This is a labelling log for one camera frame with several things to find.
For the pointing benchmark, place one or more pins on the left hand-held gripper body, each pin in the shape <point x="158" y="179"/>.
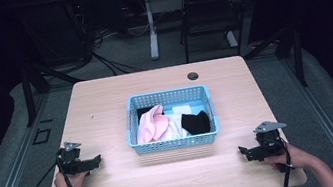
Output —
<point x="71" y="155"/>

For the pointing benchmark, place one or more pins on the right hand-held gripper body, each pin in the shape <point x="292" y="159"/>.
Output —
<point x="268" y="139"/>

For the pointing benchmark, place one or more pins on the pink cloth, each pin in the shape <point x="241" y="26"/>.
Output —
<point x="151" y="126"/>

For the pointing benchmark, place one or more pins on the blue plastic basket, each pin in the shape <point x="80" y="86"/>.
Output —
<point x="172" y="144"/>

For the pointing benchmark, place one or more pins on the white cloth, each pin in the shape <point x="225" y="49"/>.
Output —
<point x="175" y="126"/>

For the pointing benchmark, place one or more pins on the person's right hand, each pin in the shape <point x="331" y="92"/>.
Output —
<point x="294" y="156"/>

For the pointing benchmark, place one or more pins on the black metal stand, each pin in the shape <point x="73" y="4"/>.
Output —
<point x="28" y="95"/>
<point x="296" y="52"/>

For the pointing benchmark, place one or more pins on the black metal chair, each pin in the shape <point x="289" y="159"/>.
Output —
<point x="215" y="8"/>

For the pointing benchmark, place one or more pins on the white desk with legs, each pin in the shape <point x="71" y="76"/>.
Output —
<point x="151" y="25"/>

